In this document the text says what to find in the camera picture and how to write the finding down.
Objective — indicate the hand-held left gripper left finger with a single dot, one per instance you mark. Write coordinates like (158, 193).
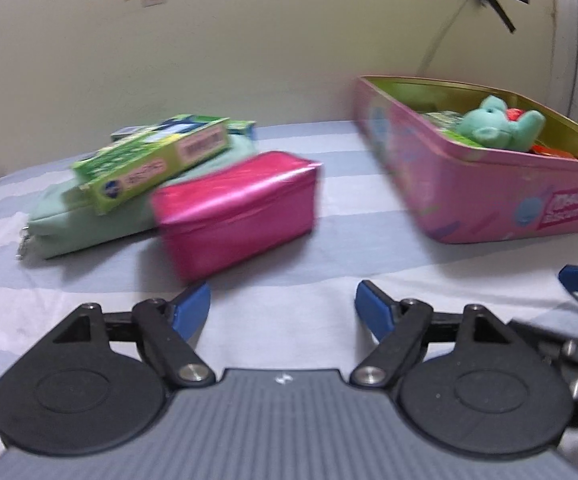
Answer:
(191, 312)

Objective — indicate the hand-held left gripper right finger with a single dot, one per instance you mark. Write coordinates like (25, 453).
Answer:
(371, 310)

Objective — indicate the shiny pink pouch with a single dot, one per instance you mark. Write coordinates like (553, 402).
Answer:
(234, 215)

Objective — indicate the red rectangular box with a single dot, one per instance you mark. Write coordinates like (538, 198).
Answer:
(551, 151)

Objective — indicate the pink biscuit tin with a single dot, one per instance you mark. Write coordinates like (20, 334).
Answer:
(469, 200)

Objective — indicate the mint green zipper pouch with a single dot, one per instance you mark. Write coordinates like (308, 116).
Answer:
(69, 225)

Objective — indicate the green toothpaste box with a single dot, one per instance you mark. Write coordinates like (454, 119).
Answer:
(139, 170)

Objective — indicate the green teddy bear plush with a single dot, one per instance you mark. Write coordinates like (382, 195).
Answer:
(494, 127)

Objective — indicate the striped bed sheet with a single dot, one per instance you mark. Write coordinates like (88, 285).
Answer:
(294, 270)

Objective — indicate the small green white box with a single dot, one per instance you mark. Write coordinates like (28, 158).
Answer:
(243, 129)

